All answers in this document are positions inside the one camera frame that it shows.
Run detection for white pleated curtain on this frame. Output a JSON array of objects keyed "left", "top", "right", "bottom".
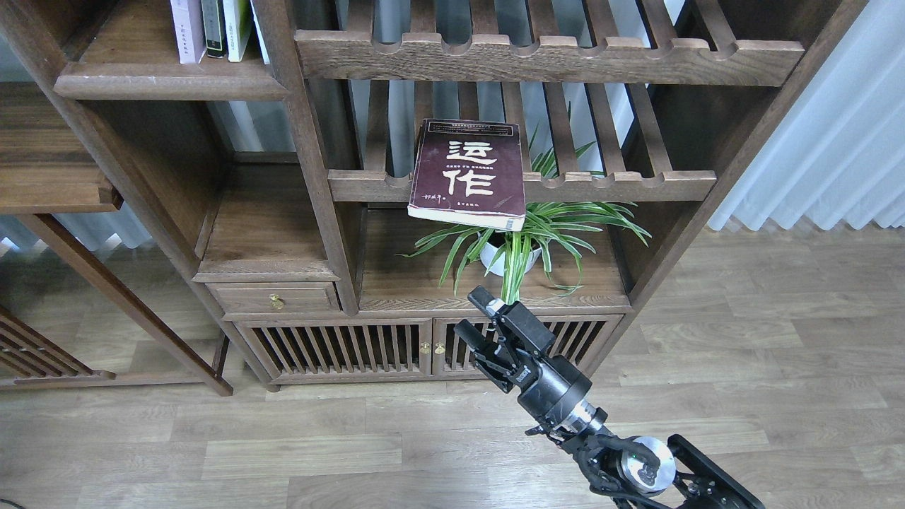
[{"left": 708, "top": 1, "right": 904, "bottom": 230}]

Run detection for green spider plant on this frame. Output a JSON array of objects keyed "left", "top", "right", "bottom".
[{"left": 413, "top": 190, "right": 650, "bottom": 303}]

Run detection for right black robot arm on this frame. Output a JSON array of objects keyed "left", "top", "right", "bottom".
[{"left": 455, "top": 286, "right": 762, "bottom": 508}]

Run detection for dark wooden bookshelf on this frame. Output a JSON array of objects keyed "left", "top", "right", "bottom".
[{"left": 2, "top": 1, "right": 867, "bottom": 387}]

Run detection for brass drawer knob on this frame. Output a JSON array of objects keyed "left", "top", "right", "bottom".
[{"left": 269, "top": 293, "right": 286, "bottom": 310}]

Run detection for white green upright book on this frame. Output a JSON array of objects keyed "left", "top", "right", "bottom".
[{"left": 223, "top": 0, "right": 253, "bottom": 62}]

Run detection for wooden side table left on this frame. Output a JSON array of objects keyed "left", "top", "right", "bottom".
[{"left": 1, "top": 83, "right": 233, "bottom": 396}]

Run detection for dark maroon book white characters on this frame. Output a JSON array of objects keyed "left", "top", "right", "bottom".
[{"left": 407, "top": 119, "right": 526, "bottom": 231}]

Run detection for thin white upright book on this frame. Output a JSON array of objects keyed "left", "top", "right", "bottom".
[{"left": 251, "top": 1, "right": 271, "bottom": 66}]

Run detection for white plant pot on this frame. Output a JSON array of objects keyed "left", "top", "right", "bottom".
[{"left": 479, "top": 232, "right": 541, "bottom": 277}]

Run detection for dark green upright book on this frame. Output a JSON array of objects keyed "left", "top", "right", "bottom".
[{"left": 201, "top": 0, "right": 228, "bottom": 59}]

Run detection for pale lavender white book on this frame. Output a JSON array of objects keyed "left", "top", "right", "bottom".
[{"left": 169, "top": 0, "right": 206, "bottom": 64}]

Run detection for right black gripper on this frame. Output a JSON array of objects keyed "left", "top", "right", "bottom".
[{"left": 455, "top": 286, "right": 595, "bottom": 433}]

